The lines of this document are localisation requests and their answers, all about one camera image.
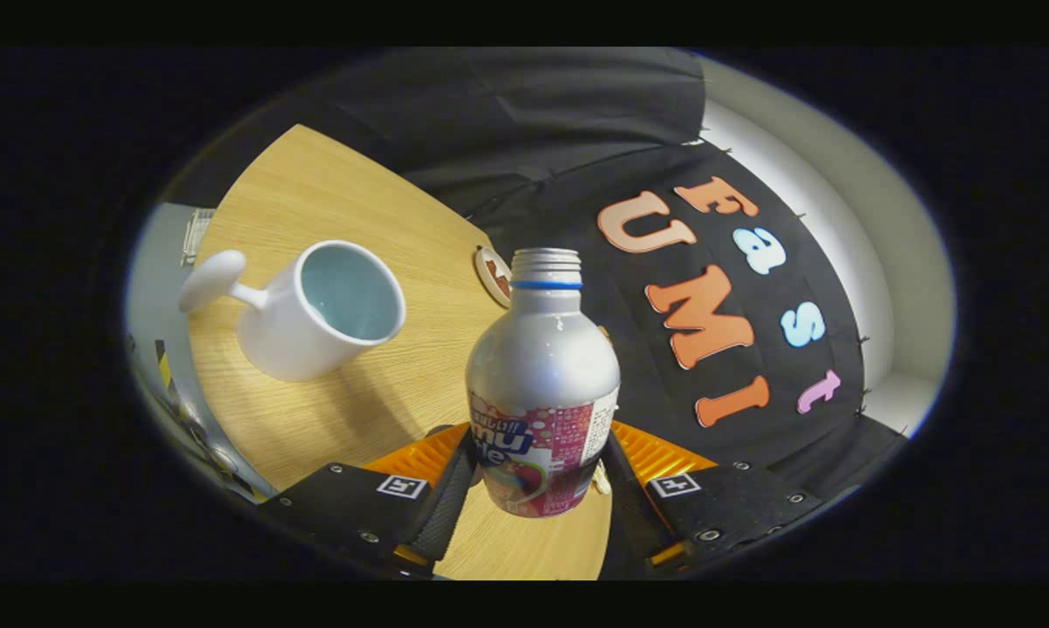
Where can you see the wooden table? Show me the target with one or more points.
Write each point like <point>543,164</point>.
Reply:
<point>315,192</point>

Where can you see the clear ribbed object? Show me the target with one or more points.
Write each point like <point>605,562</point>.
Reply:
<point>197,235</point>

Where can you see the black backdrop cloth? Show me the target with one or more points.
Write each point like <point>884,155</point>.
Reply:
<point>576,113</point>

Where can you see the white cup blue inside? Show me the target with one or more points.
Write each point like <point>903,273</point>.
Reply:
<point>280,336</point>

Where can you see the white plate with red food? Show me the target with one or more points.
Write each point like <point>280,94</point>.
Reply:
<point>492,277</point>

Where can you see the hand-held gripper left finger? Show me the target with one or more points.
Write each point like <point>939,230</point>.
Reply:
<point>350,506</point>

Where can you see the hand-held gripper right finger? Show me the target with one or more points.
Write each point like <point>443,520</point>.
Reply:
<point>725,506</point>

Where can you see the silver juice bottle pink label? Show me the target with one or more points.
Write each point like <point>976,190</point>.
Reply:
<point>541,366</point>

